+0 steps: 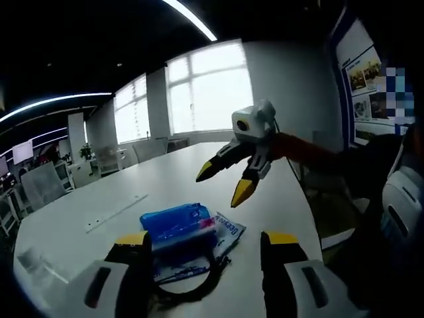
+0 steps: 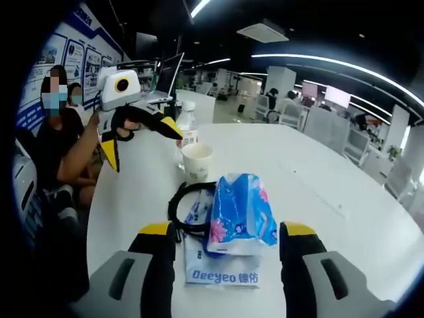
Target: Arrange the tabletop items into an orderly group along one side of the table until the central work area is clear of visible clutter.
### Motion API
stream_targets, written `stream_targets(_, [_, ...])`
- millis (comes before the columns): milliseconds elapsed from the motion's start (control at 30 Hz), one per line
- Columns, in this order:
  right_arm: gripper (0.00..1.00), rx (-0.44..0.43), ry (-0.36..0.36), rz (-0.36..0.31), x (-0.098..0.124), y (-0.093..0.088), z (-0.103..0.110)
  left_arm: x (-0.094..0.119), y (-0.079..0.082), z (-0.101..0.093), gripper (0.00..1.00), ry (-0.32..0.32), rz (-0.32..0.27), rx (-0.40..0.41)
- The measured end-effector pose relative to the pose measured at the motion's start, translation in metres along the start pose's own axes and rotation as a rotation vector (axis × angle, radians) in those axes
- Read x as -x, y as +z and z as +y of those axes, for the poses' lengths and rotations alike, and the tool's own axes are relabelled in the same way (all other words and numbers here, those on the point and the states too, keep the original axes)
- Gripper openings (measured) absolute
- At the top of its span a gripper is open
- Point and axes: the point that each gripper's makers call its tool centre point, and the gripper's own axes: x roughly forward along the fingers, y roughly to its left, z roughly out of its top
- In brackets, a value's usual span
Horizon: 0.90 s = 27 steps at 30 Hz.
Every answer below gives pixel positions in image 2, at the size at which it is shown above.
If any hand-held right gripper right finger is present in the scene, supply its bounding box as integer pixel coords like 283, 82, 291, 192
280, 221, 397, 318

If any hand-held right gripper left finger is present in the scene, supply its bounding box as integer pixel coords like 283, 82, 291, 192
87, 221, 176, 318

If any clear plastic water bottle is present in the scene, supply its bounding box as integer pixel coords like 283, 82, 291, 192
174, 101, 199, 172

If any white paper cup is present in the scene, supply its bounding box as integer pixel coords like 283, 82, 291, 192
181, 144, 213, 184

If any white blue wipes packet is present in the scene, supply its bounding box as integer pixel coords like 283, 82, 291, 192
184, 188, 261, 290

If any black cable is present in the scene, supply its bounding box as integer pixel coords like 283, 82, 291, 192
168, 180, 219, 242

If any blue tissue pack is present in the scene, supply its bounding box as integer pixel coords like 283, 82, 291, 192
207, 172, 278, 256

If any person's left hand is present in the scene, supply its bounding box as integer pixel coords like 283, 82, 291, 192
113, 118, 142, 142

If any black monitor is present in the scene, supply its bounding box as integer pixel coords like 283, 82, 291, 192
135, 32, 158, 59

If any open silver laptop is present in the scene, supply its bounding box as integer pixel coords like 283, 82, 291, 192
138, 52, 185, 105

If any white chest device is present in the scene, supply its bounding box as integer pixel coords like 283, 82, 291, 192
13, 138, 39, 213

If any short ceiling light strip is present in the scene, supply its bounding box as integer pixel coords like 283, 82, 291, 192
190, 0, 211, 19

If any white table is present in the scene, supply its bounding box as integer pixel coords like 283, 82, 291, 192
86, 124, 424, 318

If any ceiling air vent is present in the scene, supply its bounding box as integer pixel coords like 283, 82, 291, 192
237, 21, 290, 43

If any small lit monitor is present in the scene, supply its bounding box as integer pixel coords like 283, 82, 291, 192
301, 81, 319, 99

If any large lit monitor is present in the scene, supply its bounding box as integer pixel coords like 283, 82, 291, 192
324, 85, 351, 109

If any long curved ceiling light strip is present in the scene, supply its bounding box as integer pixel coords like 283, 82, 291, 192
250, 53, 424, 100

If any blue white wall poster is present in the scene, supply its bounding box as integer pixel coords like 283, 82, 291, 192
16, 6, 124, 133

